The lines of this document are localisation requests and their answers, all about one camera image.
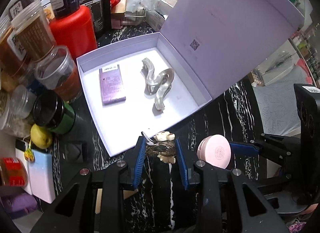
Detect pink round compact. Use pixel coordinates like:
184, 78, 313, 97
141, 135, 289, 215
196, 134, 231, 169

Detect small pearl hair clip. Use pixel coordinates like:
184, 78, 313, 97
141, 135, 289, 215
141, 131, 176, 164

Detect gold rectangular box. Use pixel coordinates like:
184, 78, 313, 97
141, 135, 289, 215
95, 189, 138, 215

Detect large pearly hair claw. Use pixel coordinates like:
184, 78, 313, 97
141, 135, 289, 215
142, 58, 175, 111

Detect purple small flat box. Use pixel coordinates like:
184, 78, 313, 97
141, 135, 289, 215
99, 64, 126, 106

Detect white blue gradient box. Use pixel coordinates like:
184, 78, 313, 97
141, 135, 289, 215
15, 139, 55, 204

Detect yellow lemon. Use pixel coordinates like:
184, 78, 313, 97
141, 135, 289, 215
30, 124, 53, 150

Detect green jar black lid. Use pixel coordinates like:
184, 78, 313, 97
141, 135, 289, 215
32, 90, 75, 135

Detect small yellow flower toy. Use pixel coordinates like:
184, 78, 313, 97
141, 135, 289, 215
24, 140, 35, 163

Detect red label jar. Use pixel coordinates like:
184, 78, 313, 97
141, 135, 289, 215
1, 157, 28, 187

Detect lavender open gift box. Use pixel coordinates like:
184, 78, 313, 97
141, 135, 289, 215
77, 0, 304, 156

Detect clear jar dark red contents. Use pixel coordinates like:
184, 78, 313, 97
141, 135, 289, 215
34, 45, 81, 102

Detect small grey lid jar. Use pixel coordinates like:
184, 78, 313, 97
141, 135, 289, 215
10, 85, 36, 119

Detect clear jar white beans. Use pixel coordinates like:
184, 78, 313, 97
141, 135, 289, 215
1, 90, 31, 139

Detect red canister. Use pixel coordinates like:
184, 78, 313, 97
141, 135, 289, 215
49, 5, 97, 60

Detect clear jar orange contents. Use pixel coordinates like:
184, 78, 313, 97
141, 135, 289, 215
0, 15, 30, 78

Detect clear jar brown contents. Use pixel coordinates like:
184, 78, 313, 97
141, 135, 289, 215
11, 0, 57, 62

